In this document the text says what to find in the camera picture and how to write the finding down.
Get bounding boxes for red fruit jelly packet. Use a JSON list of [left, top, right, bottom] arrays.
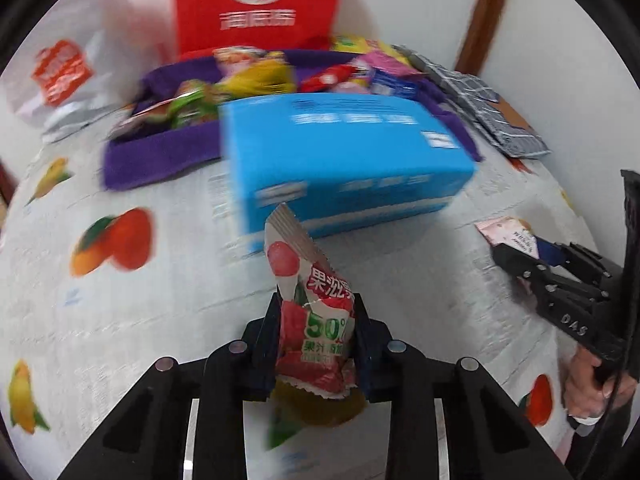
[[265, 204, 355, 400]]

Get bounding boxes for pink panda snack packet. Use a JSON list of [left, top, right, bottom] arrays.
[[213, 46, 267, 77]]

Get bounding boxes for brown wooden door frame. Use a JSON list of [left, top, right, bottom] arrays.
[[454, 0, 506, 75]]

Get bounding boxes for fruit-print table cover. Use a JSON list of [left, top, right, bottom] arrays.
[[1, 118, 593, 479]]

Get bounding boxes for person's right hand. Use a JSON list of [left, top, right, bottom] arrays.
[[563, 344, 639, 426]]

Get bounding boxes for green snack packet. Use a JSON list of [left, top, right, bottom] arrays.
[[167, 79, 219, 128]]

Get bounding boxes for pink yellow snack packet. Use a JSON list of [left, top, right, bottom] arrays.
[[352, 50, 422, 79]]

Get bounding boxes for white Miniso plastic bag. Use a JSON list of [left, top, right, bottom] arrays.
[[1, 0, 170, 144]]

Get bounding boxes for light pink small sachet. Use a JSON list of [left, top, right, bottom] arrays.
[[475, 216, 539, 258]]

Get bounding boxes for blue tissue pack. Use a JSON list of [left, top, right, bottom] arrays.
[[220, 93, 476, 252]]

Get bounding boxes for yellow chips bag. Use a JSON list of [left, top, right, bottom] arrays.
[[330, 35, 409, 65]]

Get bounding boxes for purple cloth-lined basket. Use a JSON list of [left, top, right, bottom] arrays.
[[102, 55, 483, 191]]

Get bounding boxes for red Haidilao paper bag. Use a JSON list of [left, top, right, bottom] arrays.
[[175, 0, 338, 58]]

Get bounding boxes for red candy wrapper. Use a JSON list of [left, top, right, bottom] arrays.
[[298, 64, 358, 93]]

